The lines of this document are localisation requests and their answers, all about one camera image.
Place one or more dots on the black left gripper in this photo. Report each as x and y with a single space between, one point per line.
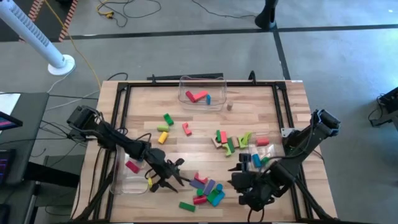
161 168

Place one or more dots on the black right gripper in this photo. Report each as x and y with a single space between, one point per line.
261 186

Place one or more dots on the small blue cylinder block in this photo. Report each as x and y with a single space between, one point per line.
256 160

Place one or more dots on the purple long block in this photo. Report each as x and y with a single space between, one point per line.
196 184
209 187

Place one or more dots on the small green cylinder block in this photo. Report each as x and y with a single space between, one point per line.
265 160

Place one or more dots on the orange-red cylinder block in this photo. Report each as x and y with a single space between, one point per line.
262 142

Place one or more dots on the natural wood cylinder block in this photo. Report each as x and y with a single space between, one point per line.
229 106

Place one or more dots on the blue rectangular block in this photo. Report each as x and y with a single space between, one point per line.
208 99

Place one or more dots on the red rectangular block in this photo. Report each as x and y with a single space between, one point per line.
190 96

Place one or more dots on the coral rectangular block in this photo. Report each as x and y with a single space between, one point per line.
224 137
201 95

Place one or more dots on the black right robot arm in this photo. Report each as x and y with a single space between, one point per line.
308 140

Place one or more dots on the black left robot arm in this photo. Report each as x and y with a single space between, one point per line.
109 137

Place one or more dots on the yellow tape tag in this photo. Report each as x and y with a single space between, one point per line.
150 182

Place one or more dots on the green flat block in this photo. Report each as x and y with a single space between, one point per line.
186 207

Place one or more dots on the light green arch block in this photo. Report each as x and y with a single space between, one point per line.
242 142
226 152

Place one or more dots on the blue thick block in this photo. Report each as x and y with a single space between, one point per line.
219 199

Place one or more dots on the red cylinder block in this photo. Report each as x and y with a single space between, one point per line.
200 200

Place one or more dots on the dark green rectangular block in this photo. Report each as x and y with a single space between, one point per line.
231 145

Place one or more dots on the green thick block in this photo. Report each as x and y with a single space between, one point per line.
212 196

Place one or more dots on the natural wood rectangular block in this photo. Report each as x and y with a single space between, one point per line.
235 142

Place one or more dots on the clear plastic bin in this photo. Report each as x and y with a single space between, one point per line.
217 84
270 152
130 186

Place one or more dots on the light green curved block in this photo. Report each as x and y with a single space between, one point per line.
247 137

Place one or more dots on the natural wood arch block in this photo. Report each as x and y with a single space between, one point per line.
216 143

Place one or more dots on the yellow cylinder block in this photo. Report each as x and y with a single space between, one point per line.
163 137

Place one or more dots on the red notched block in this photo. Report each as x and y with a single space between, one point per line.
186 128

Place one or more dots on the light green cylinder block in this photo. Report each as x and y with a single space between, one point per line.
162 128

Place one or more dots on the grey metal mounting plate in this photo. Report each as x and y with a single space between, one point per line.
286 132

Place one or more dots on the black clamp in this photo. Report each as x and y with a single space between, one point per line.
252 77

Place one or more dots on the long black bar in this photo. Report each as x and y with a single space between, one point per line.
186 76

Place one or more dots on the black power adapter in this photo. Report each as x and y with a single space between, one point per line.
76 135

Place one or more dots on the silver aluminium profile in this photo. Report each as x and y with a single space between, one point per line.
32 202

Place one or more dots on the black desk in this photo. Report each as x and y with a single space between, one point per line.
31 124

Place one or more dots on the black pole stand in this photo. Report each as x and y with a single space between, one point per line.
266 15

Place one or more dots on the black laptop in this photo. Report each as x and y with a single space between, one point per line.
4 166

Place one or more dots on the black tablet screen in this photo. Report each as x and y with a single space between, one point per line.
7 123

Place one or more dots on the white paper sheet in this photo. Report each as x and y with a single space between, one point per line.
7 102

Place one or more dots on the black floor mat striped edge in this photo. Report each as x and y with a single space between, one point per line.
49 15

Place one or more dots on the white tower fan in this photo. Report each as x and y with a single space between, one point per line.
28 31

